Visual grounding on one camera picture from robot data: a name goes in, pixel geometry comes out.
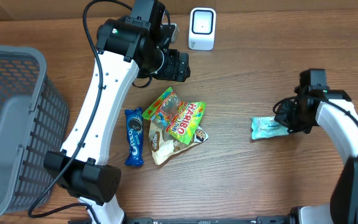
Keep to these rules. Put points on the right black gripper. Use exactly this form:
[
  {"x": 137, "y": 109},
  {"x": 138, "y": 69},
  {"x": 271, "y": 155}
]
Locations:
[{"x": 281, "y": 117}]

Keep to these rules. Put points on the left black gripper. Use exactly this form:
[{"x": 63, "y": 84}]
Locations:
[{"x": 177, "y": 68}]

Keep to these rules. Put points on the green haribo gummy bag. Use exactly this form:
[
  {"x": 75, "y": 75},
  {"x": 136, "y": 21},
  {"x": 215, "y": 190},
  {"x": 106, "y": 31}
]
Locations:
[{"x": 179, "y": 118}]

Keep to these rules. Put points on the blue oreo cookie pack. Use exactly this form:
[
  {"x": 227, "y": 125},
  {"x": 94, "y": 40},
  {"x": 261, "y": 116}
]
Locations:
[{"x": 135, "y": 137}]

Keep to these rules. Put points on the brown cookie snack bag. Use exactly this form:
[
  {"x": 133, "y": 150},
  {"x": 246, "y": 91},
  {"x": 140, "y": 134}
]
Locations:
[{"x": 164, "y": 145}]

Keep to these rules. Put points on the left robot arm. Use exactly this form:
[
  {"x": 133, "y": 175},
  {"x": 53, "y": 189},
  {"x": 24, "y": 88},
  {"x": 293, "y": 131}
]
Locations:
[{"x": 134, "y": 46}]

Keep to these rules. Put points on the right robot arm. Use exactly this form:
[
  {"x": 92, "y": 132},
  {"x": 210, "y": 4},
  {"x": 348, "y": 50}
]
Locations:
[{"x": 316, "y": 104}]

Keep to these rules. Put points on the white barcode scanner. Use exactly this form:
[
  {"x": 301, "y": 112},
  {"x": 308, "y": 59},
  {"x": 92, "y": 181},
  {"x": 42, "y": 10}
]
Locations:
[{"x": 202, "y": 29}]

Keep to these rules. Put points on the grey plastic mesh basket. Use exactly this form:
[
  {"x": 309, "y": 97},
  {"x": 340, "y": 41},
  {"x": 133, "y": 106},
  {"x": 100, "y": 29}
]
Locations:
[{"x": 33, "y": 121}]

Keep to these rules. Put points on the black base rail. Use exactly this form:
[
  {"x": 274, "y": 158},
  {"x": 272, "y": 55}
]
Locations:
[{"x": 281, "y": 219}]

